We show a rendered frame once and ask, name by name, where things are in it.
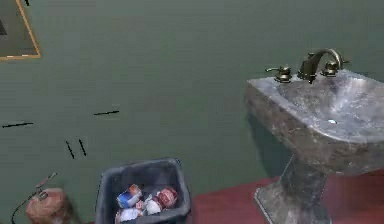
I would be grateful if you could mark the white crumpled paper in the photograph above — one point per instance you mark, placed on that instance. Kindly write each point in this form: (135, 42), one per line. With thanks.
(129, 215)
(153, 207)

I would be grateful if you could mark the wood framed mirror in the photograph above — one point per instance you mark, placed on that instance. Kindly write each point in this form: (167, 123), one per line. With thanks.
(13, 36)

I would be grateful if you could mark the brass faucet spout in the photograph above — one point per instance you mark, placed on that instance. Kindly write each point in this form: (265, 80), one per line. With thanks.
(308, 66)

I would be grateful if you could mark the short black wall bar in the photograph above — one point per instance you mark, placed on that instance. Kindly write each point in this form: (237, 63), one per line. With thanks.
(70, 150)
(82, 147)

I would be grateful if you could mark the grey marble pedestal sink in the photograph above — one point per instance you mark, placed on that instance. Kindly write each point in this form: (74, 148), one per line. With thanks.
(313, 133)

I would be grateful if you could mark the dark grey trash bin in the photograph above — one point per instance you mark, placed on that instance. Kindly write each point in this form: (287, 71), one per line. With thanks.
(150, 173)

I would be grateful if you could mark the red and white crumpled ball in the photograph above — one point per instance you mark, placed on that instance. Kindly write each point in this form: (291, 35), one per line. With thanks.
(167, 197)

